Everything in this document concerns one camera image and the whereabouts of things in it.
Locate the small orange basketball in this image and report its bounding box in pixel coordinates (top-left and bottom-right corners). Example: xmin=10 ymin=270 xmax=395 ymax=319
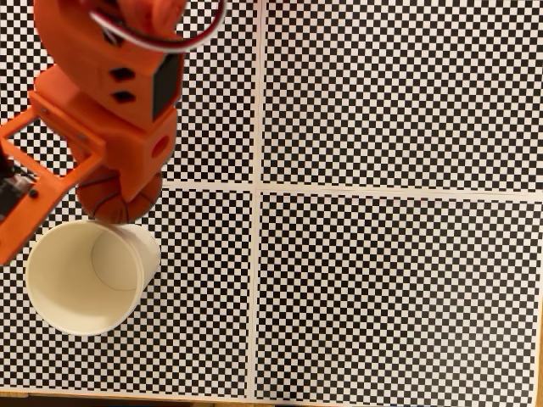
xmin=75 ymin=171 xmax=165 ymax=225

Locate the white paper cup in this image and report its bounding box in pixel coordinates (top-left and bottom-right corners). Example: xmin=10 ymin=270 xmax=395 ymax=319
xmin=24 ymin=219 xmax=161 ymax=337

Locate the red white servo wire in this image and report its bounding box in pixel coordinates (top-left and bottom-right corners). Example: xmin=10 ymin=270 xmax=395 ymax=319
xmin=88 ymin=0 xmax=228 ymax=54

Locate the black camera cable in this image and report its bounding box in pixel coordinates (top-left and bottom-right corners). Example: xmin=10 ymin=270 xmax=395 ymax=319
xmin=0 ymin=139 xmax=16 ymax=179

